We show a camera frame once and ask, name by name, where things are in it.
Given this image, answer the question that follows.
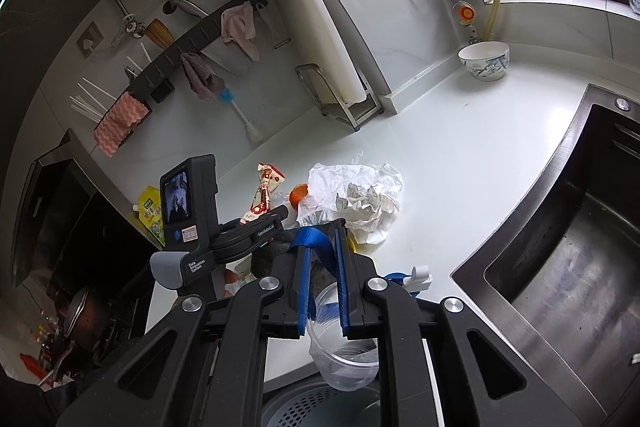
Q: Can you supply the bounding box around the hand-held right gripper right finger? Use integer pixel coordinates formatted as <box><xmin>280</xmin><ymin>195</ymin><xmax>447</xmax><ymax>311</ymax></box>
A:
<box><xmin>332</xmin><ymin>219</ymin><xmax>583</xmax><ymax>427</ymax></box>

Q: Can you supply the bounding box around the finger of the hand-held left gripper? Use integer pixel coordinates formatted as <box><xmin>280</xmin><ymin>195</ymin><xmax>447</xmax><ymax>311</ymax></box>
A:
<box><xmin>247</xmin><ymin>204</ymin><xmax>292</xmax><ymax>245</ymax></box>

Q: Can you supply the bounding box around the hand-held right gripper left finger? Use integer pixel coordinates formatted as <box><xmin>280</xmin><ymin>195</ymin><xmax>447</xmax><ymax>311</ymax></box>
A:
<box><xmin>55</xmin><ymin>246</ymin><xmax>317</xmax><ymax>427</ymax></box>

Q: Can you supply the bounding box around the blue strap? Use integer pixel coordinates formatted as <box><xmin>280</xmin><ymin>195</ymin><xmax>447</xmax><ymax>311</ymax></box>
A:
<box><xmin>287</xmin><ymin>226</ymin><xmax>336</xmax><ymax>324</ymax></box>

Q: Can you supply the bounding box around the clear plastic cup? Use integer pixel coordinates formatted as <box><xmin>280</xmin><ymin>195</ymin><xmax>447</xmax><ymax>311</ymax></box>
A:
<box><xmin>306</xmin><ymin>281</ymin><xmax>382</xmax><ymax>391</ymax></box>

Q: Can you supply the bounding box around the printed paper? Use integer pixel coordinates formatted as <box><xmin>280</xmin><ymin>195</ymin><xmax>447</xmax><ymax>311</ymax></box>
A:
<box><xmin>334</xmin><ymin>183</ymin><xmax>397</xmax><ymax>234</ymax></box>

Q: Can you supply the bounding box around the white paper trash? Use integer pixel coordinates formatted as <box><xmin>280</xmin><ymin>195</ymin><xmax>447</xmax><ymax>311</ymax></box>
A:
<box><xmin>297</xmin><ymin>162</ymin><xmax>404</xmax><ymax>249</ymax></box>

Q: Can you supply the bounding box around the grey perforated trash bin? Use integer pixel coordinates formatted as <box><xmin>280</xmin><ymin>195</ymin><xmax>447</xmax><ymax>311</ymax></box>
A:
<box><xmin>260</xmin><ymin>373</ymin><xmax>382</xmax><ymax>427</ymax></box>

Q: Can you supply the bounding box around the red white snack wrapper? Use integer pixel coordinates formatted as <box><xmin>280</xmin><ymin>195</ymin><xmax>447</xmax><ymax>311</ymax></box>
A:
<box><xmin>240</xmin><ymin>163</ymin><xmax>286</xmax><ymax>226</ymax></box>

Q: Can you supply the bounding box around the orange peel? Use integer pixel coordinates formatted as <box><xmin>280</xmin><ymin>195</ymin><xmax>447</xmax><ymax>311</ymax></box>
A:
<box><xmin>288</xmin><ymin>183</ymin><xmax>310</xmax><ymax>210</ymax></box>

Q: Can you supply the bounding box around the clear plastic bag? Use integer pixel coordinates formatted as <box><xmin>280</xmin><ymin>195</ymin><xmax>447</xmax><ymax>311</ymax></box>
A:
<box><xmin>296</xmin><ymin>194</ymin><xmax>333</xmax><ymax>228</ymax></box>

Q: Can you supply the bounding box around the yellow spout pouch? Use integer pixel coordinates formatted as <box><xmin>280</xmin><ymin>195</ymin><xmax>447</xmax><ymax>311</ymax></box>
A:
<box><xmin>132</xmin><ymin>185</ymin><xmax>166</xmax><ymax>249</ymax></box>

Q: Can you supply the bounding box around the brown eggshell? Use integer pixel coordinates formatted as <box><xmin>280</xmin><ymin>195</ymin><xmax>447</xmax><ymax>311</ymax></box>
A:
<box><xmin>223</xmin><ymin>267</ymin><xmax>257</xmax><ymax>299</ymax></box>

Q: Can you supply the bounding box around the white blue plastic piece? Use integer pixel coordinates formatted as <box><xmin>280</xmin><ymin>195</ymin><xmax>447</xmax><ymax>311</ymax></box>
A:
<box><xmin>384</xmin><ymin>264</ymin><xmax>434</xmax><ymax>299</ymax></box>

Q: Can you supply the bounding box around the blue white bottle brush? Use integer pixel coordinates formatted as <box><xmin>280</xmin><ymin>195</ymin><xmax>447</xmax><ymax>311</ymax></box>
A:
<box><xmin>214</xmin><ymin>86</ymin><xmax>266</xmax><ymax>144</ymax></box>

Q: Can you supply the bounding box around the pink striped cloth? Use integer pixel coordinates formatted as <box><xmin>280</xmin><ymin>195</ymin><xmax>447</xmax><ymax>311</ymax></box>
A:
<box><xmin>93</xmin><ymin>91</ymin><xmax>151</xmax><ymax>158</ymax></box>

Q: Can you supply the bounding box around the grey hanging cloth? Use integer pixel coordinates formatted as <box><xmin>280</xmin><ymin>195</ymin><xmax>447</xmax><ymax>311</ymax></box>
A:
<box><xmin>179</xmin><ymin>51</ymin><xmax>225</xmax><ymax>102</ymax></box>

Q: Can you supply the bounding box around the metal board rack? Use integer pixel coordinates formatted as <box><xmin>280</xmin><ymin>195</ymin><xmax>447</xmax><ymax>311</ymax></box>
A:
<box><xmin>295</xmin><ymin>63</ymin><xmax>385</xmax><ymax>132</ymax></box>

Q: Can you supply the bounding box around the bundle of white chopsticks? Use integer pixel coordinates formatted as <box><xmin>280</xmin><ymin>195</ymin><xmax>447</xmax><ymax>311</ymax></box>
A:
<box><xmin>69</xmin><ymin>77</ymin><xmax>122</xmax><ymax>126</ymax></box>

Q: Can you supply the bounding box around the wok on stove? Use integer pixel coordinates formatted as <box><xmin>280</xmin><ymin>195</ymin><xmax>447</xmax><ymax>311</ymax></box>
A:
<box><xmin>49</xmin><ymin>286</ymin><xmax>103</xmax><ymax>360</ymax></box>

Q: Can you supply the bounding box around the white cutting board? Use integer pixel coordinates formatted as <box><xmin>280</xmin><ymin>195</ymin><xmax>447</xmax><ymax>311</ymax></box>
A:
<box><xmin>273</xmin><ymin>0</ymin><xmax>369</xmax><ymax>106</ymax></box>

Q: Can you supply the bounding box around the steel sink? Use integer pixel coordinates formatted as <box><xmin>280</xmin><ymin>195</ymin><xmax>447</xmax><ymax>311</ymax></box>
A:
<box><xmin>450</xmin><ymin>84</ymin><xmax>640</xmax><ymax>427</ymax></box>

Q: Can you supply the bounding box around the white patterned bowl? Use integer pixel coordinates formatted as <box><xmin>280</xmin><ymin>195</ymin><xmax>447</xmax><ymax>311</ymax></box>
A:
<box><xmin>458</xmin><ymin>40</ymin><xmax>510</xmax><ymax>82</ymax></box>

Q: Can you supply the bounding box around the black wall rail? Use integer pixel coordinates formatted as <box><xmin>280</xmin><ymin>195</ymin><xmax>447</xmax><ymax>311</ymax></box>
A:
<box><xmin>117</xmin><ymin>0</ymin><xmax>269</xmax><ymax>104</ymax></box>

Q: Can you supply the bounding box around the wall socket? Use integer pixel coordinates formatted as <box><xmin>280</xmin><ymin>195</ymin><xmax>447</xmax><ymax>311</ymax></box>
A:
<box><xmin>77</xmin><ymin>21</ymin><xmax>104</xmax><ymax>58</ymax></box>

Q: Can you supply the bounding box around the yellow gas hose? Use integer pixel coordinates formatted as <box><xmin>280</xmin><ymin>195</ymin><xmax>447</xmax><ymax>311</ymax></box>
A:
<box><xmin>476</xmin><ymin>0</ymin><xmax>503</xmax><ymax>44</ymax></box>

